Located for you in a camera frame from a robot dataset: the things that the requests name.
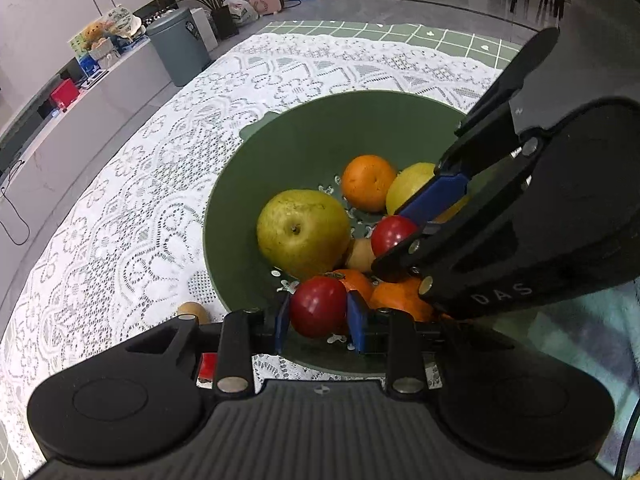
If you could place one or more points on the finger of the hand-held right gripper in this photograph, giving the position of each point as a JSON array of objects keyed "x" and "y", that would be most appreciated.
[
  {"x": 425, "y": 260},
  {"x": 435, "y": 197}
]

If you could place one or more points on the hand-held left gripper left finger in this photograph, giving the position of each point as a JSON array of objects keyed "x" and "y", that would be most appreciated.
[{"x": 281, "y": 322}]

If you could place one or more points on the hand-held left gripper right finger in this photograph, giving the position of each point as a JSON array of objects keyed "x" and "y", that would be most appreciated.
[{"x": 356, "y": 325}]

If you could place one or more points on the red tomato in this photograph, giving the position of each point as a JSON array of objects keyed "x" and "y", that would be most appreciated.
[
  {"x": 207, "y": 366},
  {"x": 317, "y": 307},
  {"x": 392, "y": 235}
]

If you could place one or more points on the orange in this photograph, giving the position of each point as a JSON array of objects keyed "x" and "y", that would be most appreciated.
[
  {"x": 357, "y": 282},
  {"x": 369, "y": 182},
  {"x": 397, "y": 300}
]

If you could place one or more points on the brown kiwi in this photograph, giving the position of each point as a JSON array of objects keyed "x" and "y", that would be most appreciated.
[
  {"x": 361, "y": 255},
  {"x": 194, "y": 312}
]

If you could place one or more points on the large green-yellow pear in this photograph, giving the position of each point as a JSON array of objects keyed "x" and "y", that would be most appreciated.
[{"x": 302, "y": 230}]

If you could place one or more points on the green colander bowl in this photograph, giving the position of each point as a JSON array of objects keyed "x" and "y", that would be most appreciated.
[{"x": 310, "y": 135}]

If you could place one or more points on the small yellow pear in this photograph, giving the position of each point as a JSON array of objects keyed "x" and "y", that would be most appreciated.
[{"x": 410, "y": 185}]

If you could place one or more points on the light teal clothing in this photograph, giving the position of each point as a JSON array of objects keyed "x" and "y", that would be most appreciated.
[{"x": 600, "y": 350}]

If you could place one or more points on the white lace tablecloth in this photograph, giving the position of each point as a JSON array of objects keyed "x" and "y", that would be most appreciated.
[{"x": 125, "y": 210}]

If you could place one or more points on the pink pig-shaped appliance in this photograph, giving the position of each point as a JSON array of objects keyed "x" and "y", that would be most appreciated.
[{"x": 266, "y": 0}]

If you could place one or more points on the white plastic bag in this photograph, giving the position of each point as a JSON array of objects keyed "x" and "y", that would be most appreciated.
[{"x": 241, "y": 9}]

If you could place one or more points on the long grey counter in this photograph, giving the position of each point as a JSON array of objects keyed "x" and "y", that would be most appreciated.
[{"x": 110, "y": 95}]

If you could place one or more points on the white box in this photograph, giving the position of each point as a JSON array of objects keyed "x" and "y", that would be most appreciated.
[{"x": 205, "y": 27}]

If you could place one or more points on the grey trash bin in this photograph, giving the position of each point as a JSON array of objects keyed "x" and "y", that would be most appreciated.
[{"x": 177, "y": 47}]

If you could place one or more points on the red box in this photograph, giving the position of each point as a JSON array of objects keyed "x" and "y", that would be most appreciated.
[{"x": 65, "y": 94}]

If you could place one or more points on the blue box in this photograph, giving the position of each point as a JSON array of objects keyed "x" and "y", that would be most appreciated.
[{"x": 87, "y": 66}]

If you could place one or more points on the yellow plush toy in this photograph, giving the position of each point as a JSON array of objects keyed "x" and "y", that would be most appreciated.
[{"x": 94, "y": 31}]

